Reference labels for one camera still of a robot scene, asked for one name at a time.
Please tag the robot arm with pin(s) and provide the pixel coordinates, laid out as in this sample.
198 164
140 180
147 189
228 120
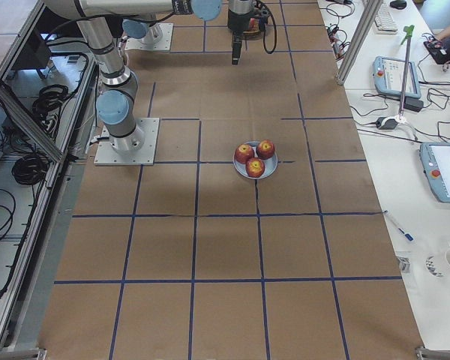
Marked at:
115 105
135 29

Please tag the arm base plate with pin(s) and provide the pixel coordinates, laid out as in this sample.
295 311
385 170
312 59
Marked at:
157 39
139 148

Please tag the teach pendant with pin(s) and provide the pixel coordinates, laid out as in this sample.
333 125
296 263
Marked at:
388 74
435 159

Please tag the red apple on plate near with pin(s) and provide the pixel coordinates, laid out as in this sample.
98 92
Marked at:
255 167

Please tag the far teach pendant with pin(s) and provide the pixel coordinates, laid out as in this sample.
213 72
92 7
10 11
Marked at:
388 74

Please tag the blue white pen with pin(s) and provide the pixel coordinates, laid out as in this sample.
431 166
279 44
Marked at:
400 228

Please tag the red apple on plate side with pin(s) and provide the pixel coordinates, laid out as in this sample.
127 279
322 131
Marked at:
243 153

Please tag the aluminium frame post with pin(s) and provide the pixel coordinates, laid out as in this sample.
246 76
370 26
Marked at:
361 32

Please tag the pink selfie stick stand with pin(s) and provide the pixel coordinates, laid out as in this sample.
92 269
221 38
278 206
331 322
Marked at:
391 122

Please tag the patterned tape roll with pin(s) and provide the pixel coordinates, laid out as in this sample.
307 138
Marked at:
433 266

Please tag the black computer mouse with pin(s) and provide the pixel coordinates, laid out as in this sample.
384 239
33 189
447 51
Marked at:
398 4

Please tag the red apple on plate far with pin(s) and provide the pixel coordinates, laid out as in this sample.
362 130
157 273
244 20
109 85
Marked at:
265 149

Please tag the woven wicker basket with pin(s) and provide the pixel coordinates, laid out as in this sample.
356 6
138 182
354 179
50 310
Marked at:
252 35

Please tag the white keyboard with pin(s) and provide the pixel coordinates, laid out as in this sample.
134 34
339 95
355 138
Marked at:
384 23

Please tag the near teach pendant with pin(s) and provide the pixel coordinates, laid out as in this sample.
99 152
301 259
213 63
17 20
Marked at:
435 159

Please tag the black power adapter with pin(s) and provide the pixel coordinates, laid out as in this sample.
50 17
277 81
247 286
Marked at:
413 104

